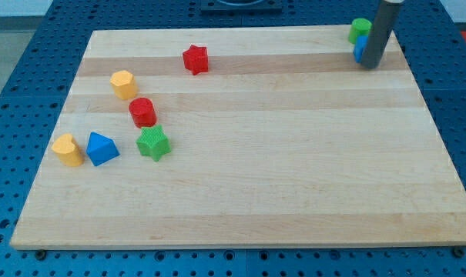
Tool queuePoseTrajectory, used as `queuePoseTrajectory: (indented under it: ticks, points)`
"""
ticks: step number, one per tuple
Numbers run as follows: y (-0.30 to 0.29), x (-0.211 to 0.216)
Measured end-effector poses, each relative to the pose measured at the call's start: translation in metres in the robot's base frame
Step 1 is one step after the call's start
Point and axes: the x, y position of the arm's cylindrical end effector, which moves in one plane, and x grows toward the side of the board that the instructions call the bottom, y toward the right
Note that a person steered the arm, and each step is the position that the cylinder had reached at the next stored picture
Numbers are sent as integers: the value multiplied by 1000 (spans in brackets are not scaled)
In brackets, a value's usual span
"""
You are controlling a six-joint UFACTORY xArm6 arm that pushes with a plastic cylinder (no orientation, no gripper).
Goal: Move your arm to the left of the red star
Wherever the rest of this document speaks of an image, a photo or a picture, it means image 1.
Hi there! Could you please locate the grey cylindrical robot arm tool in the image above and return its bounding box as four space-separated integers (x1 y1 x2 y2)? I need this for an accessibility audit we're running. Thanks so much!
360 0 404 69

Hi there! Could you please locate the green cylinder block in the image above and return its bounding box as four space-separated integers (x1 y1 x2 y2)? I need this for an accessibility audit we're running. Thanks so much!
348 18 372 45

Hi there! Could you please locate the blue triangle block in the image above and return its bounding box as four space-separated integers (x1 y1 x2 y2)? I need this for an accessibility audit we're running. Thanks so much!
85 132 119 166

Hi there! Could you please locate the red star block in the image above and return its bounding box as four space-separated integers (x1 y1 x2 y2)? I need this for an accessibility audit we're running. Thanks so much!
183 45 209 75

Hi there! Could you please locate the blue block behind tool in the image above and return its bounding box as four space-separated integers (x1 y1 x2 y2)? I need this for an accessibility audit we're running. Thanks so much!
353 35 368 63

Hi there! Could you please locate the light wooden board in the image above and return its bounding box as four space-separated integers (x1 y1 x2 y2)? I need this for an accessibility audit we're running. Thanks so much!
10 25 466 250

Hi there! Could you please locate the yellow hexagon block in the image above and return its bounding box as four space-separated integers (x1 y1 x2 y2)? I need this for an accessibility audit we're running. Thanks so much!
110 70 139 100

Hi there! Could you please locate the green star block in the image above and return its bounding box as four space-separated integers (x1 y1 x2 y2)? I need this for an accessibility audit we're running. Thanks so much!
136 125 171 162

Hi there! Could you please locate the yellow heart block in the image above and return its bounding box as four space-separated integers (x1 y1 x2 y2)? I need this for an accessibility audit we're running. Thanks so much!
51 133 85 167

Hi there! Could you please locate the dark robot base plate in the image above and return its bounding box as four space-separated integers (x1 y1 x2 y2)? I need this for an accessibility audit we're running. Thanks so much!
200 0 283 14

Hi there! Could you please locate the red cylinder block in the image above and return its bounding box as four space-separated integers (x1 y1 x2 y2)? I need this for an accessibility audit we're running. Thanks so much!
129 98 157 128

